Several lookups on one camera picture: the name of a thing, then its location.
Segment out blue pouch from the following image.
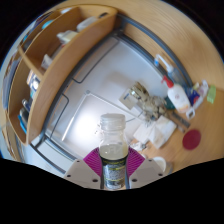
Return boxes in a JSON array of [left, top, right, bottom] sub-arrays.
[[185, 87, 201, 107]]

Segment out white plastic bag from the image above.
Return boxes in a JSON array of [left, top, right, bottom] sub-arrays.
[[133, 114, 178, 150]]

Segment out flat round red coaster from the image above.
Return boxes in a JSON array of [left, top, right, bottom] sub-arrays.
[[182, 129, 202, 151]]

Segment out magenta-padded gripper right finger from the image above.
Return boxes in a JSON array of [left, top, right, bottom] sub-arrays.
[[125, 147, 165, 190]]

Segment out small green pack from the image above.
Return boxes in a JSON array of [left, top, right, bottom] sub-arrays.
[[206, 85, 217, 104]]

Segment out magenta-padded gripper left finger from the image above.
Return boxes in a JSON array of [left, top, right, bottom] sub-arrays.
[[63, 148, 102, 190]]

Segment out wooden shelf unit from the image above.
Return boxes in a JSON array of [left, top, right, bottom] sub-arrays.
[[4, 4, 119, 146]]

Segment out clear squeeze bottle blue tip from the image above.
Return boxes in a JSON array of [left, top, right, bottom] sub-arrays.
[[153, 54, 176, 76]]

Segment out white desk lamp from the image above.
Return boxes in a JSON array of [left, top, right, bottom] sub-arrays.
[[60, 89, 148, 143]]

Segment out white pump bottle red top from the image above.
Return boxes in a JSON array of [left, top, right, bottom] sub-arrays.
[[161, 75, 192, 114]]

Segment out clear plastic drink bottle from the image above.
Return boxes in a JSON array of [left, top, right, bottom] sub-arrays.
[[98, 113, 130, 191]]

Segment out white wall-mounted box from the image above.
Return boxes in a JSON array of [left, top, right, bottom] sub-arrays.
[[119, 88, 138, 110]]

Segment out brown tree figure toy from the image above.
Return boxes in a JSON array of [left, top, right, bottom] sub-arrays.
[[130, 81, 169, 122]]

